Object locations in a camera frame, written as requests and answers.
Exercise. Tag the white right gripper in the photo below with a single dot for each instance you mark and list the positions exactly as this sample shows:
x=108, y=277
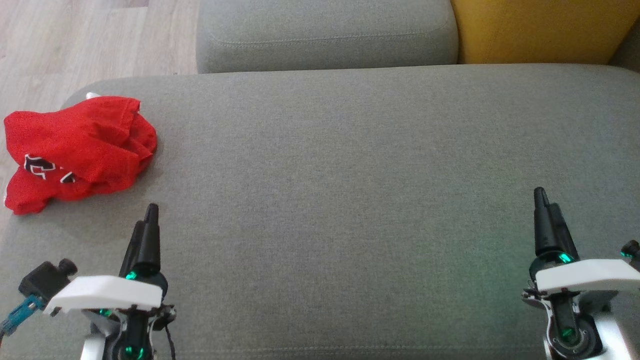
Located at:
x=585, y=275

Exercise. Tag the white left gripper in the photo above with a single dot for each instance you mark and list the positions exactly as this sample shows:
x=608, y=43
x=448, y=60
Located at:
x=105, y=292

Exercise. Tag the red white striped shorts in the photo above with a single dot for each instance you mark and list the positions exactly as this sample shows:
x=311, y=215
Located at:
x=100, y=127

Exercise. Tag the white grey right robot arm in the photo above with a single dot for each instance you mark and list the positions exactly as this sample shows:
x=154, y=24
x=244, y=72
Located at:
x=614, y=340

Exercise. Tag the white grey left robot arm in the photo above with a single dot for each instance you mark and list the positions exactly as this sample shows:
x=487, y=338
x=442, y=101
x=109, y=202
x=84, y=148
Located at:
x=93, y=350

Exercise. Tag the grey sofa back cushion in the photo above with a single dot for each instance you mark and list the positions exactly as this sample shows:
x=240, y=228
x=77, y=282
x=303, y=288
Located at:
x=325, y=30
x=629, y=52

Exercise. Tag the yellow sofa cushion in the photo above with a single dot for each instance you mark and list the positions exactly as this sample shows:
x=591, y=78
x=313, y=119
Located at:
x=540, y=30

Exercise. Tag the grey sofa seat cushion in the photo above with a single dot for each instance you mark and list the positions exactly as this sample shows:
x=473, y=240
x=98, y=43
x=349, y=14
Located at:
x=350, y=175

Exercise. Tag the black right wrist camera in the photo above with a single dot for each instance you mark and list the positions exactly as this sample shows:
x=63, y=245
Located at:
x=631, y=248

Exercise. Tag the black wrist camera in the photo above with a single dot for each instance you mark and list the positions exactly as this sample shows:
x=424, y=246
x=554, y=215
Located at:
x=45, y=277
x=631, y=248

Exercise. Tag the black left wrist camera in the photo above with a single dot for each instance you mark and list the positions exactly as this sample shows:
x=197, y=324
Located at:
x=45, y=277

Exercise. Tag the blue left camera plug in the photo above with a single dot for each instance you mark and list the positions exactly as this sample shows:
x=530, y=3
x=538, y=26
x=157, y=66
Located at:
x=22, y=310

